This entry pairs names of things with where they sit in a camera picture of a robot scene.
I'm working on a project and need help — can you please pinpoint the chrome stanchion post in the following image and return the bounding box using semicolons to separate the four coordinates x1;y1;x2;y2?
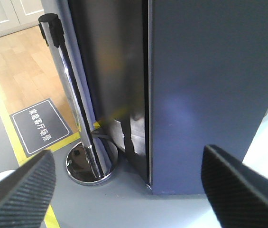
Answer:
38;13;118;186

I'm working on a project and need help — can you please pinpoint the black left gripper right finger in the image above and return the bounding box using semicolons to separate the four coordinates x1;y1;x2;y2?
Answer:
201;145;268;228

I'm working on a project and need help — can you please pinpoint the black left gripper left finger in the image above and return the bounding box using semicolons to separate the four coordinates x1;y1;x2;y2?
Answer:
0;150;56;228

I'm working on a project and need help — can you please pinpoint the dark grey fridge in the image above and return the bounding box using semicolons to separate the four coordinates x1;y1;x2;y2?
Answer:
57;0;149;182

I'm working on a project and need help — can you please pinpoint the dark floor sign sticker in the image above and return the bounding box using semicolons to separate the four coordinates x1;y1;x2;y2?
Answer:
10;98;73;157

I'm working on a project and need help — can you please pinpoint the white cabinet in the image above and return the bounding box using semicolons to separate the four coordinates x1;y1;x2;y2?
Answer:
0;0;44;37

